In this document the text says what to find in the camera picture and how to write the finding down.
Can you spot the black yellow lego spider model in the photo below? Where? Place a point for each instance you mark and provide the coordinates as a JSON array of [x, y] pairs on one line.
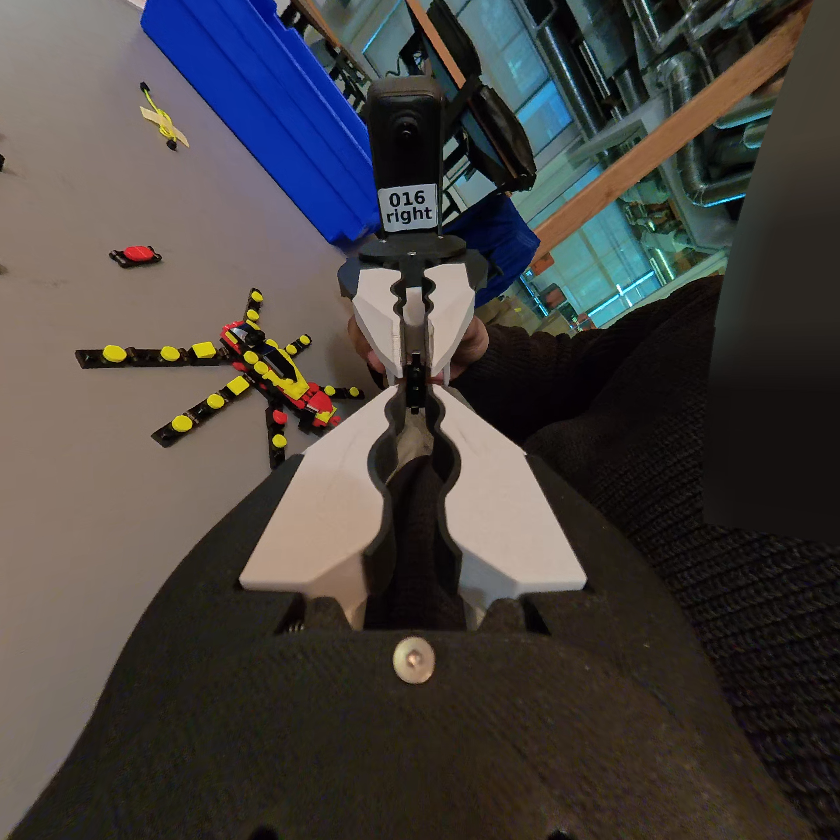
[[275, 374]]

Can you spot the pale yellow tape strip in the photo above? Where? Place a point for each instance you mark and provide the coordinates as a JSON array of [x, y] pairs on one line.
[[174, 131]]

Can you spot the red tile on black lego plate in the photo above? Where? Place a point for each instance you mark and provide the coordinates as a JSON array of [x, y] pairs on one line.
[[136, 254]]

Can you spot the small black lego piece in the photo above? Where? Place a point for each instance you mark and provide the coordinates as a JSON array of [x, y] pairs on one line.
[[415, 384]]

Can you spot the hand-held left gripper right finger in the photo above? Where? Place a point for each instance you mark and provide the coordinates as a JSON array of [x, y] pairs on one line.
[[512, 518]]

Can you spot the wooden beam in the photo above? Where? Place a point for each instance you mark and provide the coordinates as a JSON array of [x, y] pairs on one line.
[[656, 131]]

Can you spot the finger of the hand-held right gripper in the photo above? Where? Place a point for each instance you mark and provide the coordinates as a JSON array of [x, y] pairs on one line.
[[453, 302], [377, 308]]

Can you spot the metal ventilation ducts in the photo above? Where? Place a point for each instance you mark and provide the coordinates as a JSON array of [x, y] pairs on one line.
[[682, 72]]

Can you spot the person's right hand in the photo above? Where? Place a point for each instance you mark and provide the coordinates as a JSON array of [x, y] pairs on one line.
[[476, 344]]

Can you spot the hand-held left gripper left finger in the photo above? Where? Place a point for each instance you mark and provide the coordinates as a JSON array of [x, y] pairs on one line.
[[315, 525]]

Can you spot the person's right forearm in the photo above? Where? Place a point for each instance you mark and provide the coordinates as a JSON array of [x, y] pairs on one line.
[[590, 367]]

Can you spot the blue plastic bin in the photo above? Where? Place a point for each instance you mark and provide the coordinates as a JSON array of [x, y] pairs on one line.
[[275, 111], [499, 243]]

